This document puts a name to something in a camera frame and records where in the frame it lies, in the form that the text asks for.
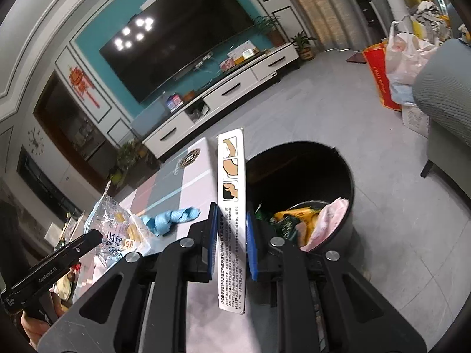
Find large white plastic bag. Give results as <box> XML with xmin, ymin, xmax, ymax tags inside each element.
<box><xmin>384</xmin><ymin>20</ymin><xmax>440</xmax><ymax>105</ymax></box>

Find white television cabinet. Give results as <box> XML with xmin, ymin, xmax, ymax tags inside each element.
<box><xmin>142</xmin><ymin>42</ymin><xmax>299</xmax><ymax>160</ymax></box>

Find white box with pictures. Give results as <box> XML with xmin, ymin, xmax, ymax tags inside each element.
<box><xmin>216</xmin><ymin>128</ymin><xmax>246</xmax><ymax>316</ymax></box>

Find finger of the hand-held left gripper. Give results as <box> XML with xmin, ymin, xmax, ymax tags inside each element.
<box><xmin>55</xmin><ymin>229</ymin><xmax>103</xmax><ymax>265</ymax></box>

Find white upright panel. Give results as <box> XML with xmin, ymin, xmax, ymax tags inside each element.
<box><xmin>383</xmin><ymin>0</ymin><xmax>411</xmax><ymax>34</ymax></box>

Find dark display shelf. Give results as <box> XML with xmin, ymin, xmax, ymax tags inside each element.
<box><xmin>33</xmin><ymin>71</ymin><xmax>122</xmax><ymax>192</ymax></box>

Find black wall clock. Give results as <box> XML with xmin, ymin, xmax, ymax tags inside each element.
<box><xmin>27</xmin><ymin>127</ymin><xmax>45</xmax><ymax>151</ymax></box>

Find red shopping bag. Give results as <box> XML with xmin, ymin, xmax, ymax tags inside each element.
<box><xmin>362</xmin><ymin>40</ymin><xmax>403</xmax><ymax>113</ymax></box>

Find clear snack packet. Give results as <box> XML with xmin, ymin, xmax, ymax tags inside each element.
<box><xmin>84</xmin><ymin>182</ymin><xmax>155</xmax><ymax>269</ymax></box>

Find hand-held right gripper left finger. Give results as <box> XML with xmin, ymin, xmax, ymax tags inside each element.
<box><xmin>42</xmin><ymin>202</ymin><xmax>220</xmax><ymax>353</ymax></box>

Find printed cardboard box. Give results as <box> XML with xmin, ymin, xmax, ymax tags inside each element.
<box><xmin>401</xmin><ymin>103</ymin><xmax>430</xmax><ymax>138</ymax></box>

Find grey panel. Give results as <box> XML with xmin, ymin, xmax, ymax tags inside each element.
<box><xmin>132</xmin><ymin>101</ymin><xmax>168</xmax><ymax>140</ymax></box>

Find green packet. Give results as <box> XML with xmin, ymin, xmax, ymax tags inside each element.
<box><xmin>254</xmin><ymin>208</ymin><xmax>295</xmax><ymax>243</ymax></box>

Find black television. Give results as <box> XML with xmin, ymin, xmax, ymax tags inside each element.
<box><xmin>99</xmin><ymin>0</ymin><xmax>256</xmax><ymax>104</ymax></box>

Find red knot wall decoration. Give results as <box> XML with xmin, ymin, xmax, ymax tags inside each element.
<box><xmin>68</xmin><ymin>65</ymin><xmax>101</xmax><ymax>108</ymax></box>

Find pile of clothes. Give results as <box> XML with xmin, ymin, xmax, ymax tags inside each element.
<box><xmin>410</xmin><ymin>2</ymin><xmax>455</xmax><ymax>41</ymax></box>

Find yellow snack bag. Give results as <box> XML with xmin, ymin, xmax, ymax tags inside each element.
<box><xmin>274</xmin><ymin>208</ymin><xmax>326</xmax><ymax>247</ymax></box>

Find grey sofa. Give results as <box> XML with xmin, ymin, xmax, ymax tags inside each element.
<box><xmin>412</xmin><ymin>39</ymin><xmax>471</xmax><ymax>199</ymax></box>

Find beige curtain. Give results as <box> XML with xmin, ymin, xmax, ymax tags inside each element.
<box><xmin>274</xmin><ymin>0</ymin><xmax>369</xmax><ymax>56</ymax></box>

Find plants on dark stand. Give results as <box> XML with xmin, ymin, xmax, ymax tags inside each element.
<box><xmin>110</xmin><ymin>138</ymin><xmax>162</xmax><ymax>188</ymax></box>

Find potted plant in brown pot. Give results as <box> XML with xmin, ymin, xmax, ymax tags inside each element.
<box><xmin>254</xmin><ymin>15</ymin><xmax>288</xmax><ymax>46</ymax></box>

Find black upright vacuum cleaner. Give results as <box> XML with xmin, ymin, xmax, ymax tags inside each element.
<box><xmin>355</xmin><ymin>0</ymin><xmax>379</xmax><ymax>41</ymax></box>

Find black plastic bucket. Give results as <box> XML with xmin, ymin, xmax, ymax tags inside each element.
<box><xmin>245</xmin><ymin>140</ymin><xmax>356</xmax><ymax>254</ymax></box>

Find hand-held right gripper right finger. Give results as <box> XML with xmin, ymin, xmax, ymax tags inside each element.
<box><xmin>246</xmin><ymin>211</ymin><xmax>429</xmax><ymax>353</ymax></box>

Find pink plastic bag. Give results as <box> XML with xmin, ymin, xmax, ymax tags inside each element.
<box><xmin>300</xmin><ymin>198</ymin><xmax>349</xmax><ymax>252</ymax></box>

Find potted plant in yellow pot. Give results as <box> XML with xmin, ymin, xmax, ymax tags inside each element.
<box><xmin>291</xmin><ymin>31</ymin><xmax>317</xmax><ymax>61</ymax></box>

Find blue cloth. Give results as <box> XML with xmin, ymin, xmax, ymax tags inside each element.
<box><xmin>142</xmin><ymin>206</ymin><xmax>201</xmax><ymax>237</ymax></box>

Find person's left hand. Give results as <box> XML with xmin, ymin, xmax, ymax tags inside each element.
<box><xmin>20</xmin><ymin>294</ymin><xmax>65</xmax><ymax>344</ymax></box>

